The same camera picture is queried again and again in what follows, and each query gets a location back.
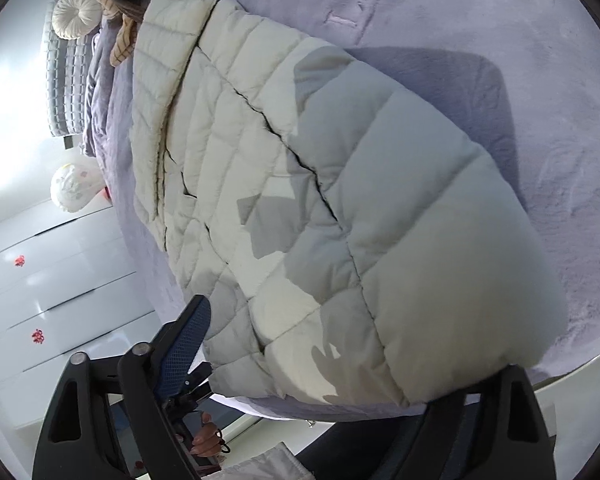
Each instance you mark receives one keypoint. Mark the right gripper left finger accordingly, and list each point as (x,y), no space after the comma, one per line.
(78,439)

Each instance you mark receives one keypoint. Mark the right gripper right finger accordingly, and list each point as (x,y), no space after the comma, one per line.
(491,430)

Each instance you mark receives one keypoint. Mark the cream quilted down jacket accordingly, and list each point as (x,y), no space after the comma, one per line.
(356,247)

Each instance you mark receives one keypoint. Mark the person left hand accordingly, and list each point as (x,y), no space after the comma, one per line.
(207,442)

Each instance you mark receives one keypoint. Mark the white wardrobe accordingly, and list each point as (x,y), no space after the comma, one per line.
(67,284)

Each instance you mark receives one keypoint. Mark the grey quilted headboard pillow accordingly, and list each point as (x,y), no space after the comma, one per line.
(67,64)

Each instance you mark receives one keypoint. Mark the lavender bed blanket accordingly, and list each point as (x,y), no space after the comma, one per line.
(520,77)

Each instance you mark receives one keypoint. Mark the striped beige garment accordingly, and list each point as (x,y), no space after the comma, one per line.
(126,28)

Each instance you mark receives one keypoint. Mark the round white cushion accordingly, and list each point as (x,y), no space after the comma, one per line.
(74,19)

